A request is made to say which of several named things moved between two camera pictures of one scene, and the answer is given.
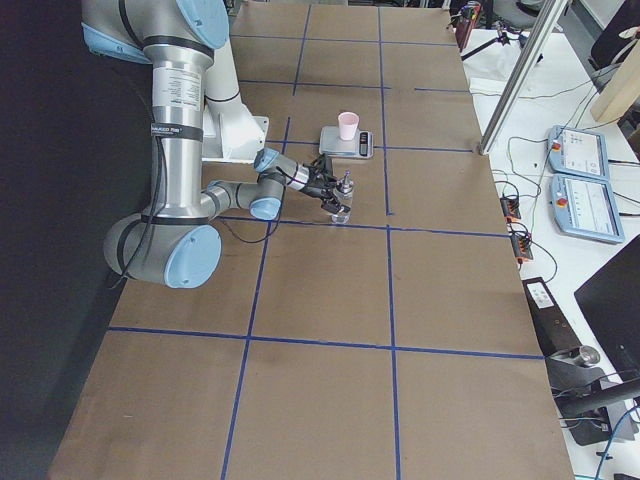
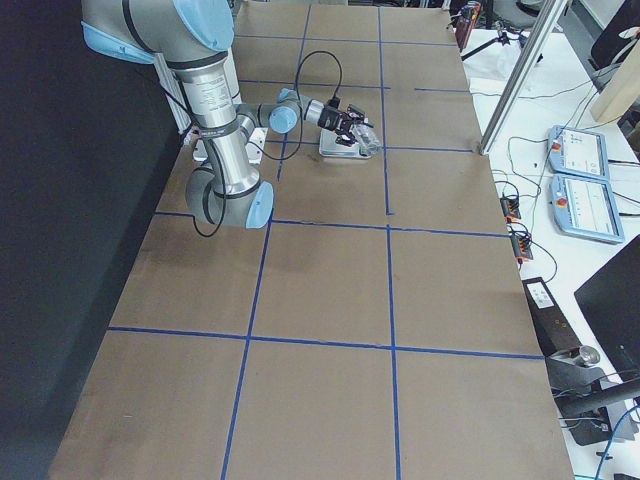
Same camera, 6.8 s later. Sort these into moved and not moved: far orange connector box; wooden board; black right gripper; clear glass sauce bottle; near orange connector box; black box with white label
Moved: black right gripper; clear glass sauce bottle
Not moved: near orange connector box; far orange connector box; black box with white label; wooden board
